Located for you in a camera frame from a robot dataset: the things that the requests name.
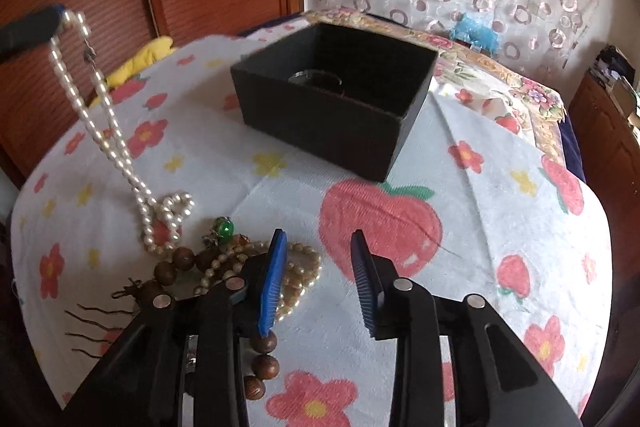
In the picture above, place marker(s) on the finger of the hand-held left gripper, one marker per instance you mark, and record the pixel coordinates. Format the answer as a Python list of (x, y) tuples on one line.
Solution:
[(30, 32)]

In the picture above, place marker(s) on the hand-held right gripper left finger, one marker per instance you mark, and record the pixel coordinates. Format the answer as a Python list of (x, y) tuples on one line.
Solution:
[(271, 292)]

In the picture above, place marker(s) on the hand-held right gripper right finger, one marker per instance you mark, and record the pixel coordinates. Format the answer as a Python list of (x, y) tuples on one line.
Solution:
[(364, 292)]

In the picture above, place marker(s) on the black jewelry box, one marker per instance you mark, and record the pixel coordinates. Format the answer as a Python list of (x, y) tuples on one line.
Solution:
[(320, 122)]

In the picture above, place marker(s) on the green bangle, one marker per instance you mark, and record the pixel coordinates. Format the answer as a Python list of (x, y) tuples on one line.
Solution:
[(316, 79)]

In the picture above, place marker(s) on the strawberry printed white cloth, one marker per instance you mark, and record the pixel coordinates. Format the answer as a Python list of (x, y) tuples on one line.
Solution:
[(300, 207)]

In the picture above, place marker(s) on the yellow plush toy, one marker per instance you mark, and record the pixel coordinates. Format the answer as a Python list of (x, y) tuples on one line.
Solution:
[(142, 57)]

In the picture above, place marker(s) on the dark blue bedsheet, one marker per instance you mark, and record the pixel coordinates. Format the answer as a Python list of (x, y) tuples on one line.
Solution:
[(572, 147)]

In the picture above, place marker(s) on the blue plush toy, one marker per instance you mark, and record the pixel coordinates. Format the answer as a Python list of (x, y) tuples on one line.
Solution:
[(475, 34)]

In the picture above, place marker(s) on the wooden cabinet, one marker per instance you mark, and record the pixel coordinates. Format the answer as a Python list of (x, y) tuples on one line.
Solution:
[(605, 142)]

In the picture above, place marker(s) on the pile of papers and boxes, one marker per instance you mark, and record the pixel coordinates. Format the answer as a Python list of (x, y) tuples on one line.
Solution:
[(617, 77)]

